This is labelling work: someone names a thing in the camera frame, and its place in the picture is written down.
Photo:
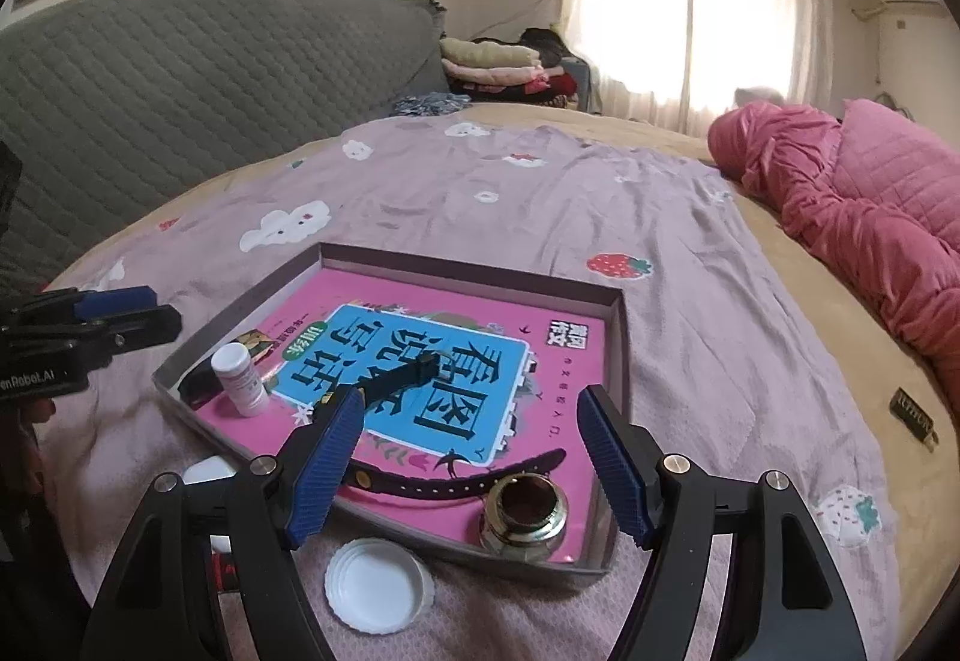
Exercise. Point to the white pill bottle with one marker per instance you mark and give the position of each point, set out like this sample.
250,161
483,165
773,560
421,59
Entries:
240,380

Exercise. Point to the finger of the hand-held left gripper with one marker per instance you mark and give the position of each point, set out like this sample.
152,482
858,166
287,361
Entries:
135,329
112,301

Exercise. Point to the red lighter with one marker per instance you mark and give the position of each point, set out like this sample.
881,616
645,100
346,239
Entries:
227,571

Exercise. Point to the stack of folded clothes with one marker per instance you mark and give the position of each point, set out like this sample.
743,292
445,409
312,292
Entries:
487,57

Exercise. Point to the small black and gold bar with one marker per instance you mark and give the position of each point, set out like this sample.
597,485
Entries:
913,413

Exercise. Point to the grey quilted headboard cover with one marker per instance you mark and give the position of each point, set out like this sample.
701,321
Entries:
187,91

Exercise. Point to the pink book with blue label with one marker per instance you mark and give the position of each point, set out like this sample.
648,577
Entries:
465,293

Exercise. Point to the beige plush toy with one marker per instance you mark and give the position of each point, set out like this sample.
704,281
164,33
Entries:
757,95

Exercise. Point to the shallow grey cardboard box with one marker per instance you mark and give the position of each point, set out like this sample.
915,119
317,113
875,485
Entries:
616,368

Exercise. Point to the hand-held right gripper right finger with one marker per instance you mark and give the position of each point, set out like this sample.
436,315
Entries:
619,473

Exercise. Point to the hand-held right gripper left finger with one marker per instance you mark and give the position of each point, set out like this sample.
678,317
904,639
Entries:
322,473

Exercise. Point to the white earbud case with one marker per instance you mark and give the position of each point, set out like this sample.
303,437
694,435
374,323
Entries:
210,470

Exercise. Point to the blue patterned cloth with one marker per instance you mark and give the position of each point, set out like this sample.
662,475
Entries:
431,105

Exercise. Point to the purple printed bed sheet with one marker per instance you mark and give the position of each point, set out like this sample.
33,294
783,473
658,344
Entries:
525,203

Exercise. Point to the person's left hand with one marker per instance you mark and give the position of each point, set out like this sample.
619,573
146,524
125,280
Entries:
37,411

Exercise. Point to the brass metal fitting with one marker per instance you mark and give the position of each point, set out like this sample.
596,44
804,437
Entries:
525,533

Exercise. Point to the pink ruffled quilt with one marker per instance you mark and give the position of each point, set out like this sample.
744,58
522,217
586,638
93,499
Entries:
862,256

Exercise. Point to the pink quilted pillow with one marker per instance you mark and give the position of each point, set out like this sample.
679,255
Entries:
900,159

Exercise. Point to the white jar lid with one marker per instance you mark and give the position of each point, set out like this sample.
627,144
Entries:
375,586

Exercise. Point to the beige bed cover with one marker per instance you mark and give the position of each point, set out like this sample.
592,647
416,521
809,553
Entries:
825,346

